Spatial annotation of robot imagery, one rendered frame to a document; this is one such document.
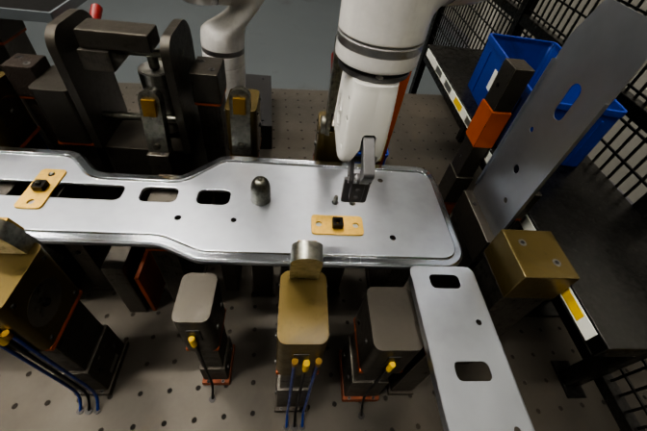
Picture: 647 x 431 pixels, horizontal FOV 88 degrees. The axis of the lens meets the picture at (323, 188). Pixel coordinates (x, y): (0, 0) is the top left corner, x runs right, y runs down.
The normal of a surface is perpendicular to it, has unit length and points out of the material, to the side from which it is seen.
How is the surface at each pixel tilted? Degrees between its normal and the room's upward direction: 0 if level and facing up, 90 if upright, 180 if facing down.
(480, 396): 0
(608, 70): 90
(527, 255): 0
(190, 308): 0
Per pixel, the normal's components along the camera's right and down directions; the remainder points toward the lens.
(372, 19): -0.43, 0.62
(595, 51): -0.99, -0.05
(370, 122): 0.04, 0.68
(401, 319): 0.11, -0.70
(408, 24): 0.32, 0.71
